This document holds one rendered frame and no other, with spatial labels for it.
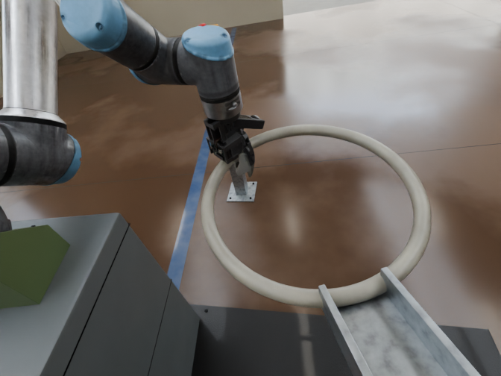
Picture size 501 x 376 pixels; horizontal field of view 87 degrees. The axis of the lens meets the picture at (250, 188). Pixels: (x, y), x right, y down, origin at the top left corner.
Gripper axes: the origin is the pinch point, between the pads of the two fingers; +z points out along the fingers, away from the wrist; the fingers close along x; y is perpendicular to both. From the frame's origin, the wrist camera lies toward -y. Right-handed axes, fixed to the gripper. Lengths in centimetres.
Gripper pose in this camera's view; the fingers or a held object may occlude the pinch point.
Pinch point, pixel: (244, 167)
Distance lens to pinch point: 77.5
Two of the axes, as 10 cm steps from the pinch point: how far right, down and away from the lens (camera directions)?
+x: 6.8, 4.8, -5.5
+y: -7.2, 5.8, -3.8
